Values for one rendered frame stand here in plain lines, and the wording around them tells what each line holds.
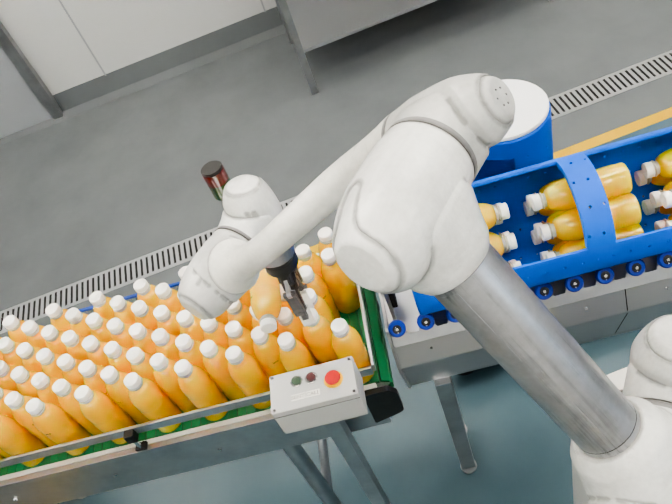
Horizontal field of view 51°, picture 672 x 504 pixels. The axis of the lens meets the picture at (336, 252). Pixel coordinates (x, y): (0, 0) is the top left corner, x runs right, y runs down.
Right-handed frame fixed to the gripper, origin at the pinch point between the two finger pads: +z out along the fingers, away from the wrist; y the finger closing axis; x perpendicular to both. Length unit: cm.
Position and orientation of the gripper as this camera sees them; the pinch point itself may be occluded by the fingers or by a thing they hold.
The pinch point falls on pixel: (305, 308)
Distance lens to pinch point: 165.1
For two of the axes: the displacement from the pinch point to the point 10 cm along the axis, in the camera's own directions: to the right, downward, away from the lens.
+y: -1.2, -7.3, 6.7
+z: 2.7, 6.3, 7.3
